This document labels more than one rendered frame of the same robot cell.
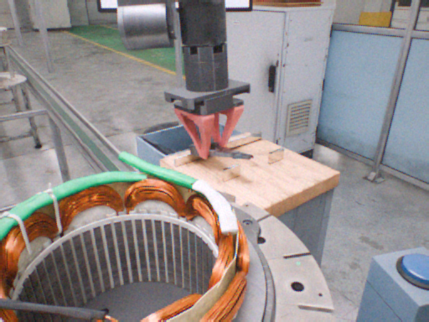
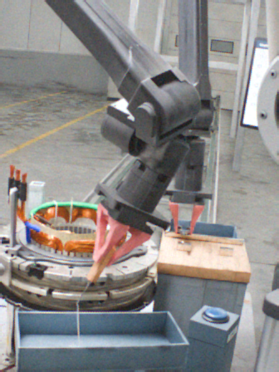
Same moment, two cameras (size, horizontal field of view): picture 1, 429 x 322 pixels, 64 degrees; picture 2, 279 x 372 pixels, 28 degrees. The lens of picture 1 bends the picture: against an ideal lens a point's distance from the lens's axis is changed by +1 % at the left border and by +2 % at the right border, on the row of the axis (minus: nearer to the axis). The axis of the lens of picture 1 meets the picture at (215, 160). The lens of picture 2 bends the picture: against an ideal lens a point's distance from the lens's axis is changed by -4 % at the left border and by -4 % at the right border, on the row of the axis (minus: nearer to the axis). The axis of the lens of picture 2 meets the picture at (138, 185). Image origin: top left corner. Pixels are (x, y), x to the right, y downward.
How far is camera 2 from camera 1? 0.85 m
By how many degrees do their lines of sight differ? 41
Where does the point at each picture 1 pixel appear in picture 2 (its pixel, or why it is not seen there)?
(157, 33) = not seen: hidden behind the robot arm
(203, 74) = (179, 178)
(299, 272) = (132, 266)
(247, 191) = (180, 256)
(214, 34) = (188, 159)
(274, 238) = (143, 258)
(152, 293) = not seen: hidden behind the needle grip
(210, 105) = (177, 197)
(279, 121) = not seen: outside the picture
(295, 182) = (213, 264)
